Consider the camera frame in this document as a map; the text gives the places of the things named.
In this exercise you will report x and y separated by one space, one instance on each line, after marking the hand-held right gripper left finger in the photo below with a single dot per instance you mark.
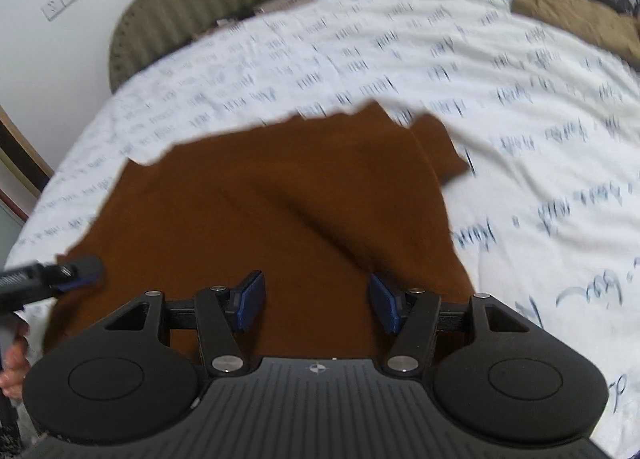
250 299

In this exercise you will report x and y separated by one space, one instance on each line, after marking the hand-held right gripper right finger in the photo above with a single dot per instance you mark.
382 299

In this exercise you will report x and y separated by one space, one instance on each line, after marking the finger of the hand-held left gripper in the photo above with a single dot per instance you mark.
80 273

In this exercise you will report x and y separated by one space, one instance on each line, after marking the brown sweater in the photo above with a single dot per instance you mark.
250 199

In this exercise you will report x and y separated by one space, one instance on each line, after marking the person's left hand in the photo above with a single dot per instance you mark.
15 364

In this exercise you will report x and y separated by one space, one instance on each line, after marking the white script-printed bedsheet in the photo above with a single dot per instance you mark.
525 114

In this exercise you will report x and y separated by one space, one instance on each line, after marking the tan cloth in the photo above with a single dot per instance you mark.
580 24

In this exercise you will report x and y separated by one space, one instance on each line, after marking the wooden door frame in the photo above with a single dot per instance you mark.
20 159

